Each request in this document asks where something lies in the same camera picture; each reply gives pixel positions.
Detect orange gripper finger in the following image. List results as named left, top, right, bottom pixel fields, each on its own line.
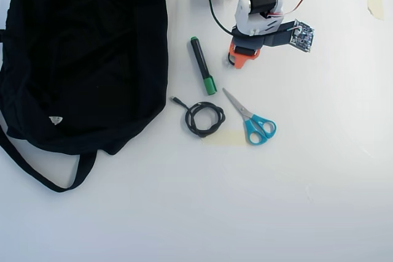
left=227, top=42, right=261, bottom=70

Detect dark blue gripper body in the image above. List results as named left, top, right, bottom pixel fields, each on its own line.
left=230, top=20, right=297, bottom=51

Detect black fabric bag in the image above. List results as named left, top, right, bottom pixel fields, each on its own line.
left=0, top=0, right=169, bottom=194

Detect black marker with green cap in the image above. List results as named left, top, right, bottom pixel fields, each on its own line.
left=187, top=36, right=219, bottom=96

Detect beige masking tape strip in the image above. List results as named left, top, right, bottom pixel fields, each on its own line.
left=201, top=129, right=248, bottom=147
left=365, top=0, right=385, bottom=21

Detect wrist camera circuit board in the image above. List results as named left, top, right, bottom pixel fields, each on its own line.
left=288, top=18, right=316, bottom=54

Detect scissors with teal handles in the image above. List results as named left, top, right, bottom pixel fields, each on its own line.
left=222, top=87, right=277, bottom=146

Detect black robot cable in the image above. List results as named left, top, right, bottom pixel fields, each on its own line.
left=204, top=0, right=236, bottom=36

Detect coiled black usb cable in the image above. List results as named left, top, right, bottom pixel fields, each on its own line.
left=170, top=96, right=227, bottom=139

